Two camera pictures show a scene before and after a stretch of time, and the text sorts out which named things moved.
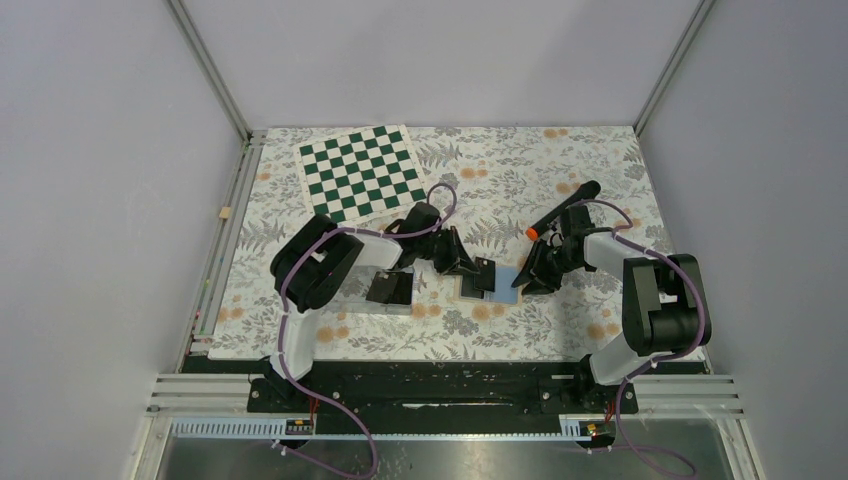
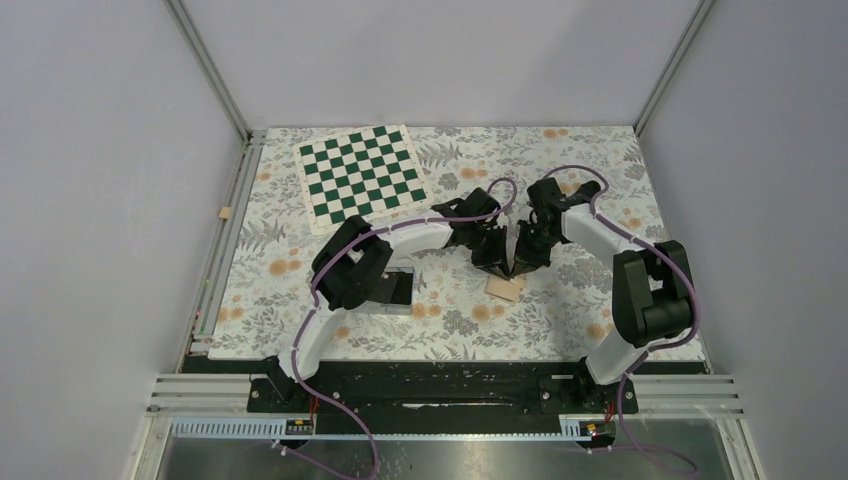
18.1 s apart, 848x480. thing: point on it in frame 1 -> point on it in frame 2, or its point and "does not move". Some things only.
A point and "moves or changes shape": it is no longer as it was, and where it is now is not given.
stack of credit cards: (391, 288) does not move
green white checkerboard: (361, 177) does not move
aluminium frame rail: (205, 391) does not move
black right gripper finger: (533, 269) -> (525, 253)
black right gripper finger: (542, 285) -> (525, 263)
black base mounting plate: (448, 399) does not move
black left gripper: (456, 261) -> (496, 259)
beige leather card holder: (504, 293) moves or changes shape
